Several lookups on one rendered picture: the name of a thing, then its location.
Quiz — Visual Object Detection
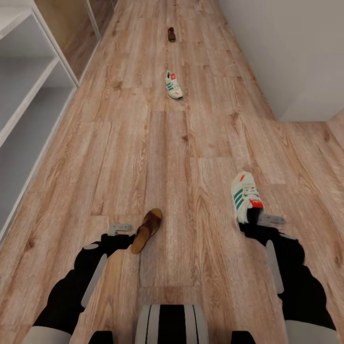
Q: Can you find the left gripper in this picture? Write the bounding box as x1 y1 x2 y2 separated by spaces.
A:
101 233 136 253

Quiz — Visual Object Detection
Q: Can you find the gym shoe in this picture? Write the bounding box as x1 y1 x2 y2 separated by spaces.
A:
165 71 183 99
231 171 265 233

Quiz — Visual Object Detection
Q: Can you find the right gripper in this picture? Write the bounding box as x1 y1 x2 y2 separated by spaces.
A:
239 223 279 243

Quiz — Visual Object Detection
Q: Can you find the sandal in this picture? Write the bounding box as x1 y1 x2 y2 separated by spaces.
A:
130 208 162 254
168 27 175 41

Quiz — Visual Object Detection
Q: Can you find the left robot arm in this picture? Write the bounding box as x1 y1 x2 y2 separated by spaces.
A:
21 223 136 344

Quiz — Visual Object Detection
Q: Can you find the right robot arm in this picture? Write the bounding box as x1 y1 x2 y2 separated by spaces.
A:
239 213 342 344

